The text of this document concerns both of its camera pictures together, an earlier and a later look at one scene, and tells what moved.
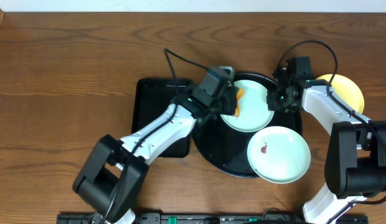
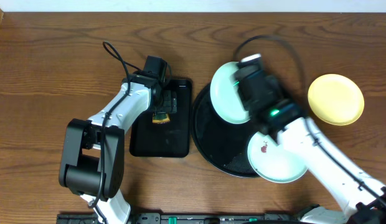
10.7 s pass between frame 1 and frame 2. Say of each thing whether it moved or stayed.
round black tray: stayed
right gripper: moved
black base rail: stayed
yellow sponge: moved
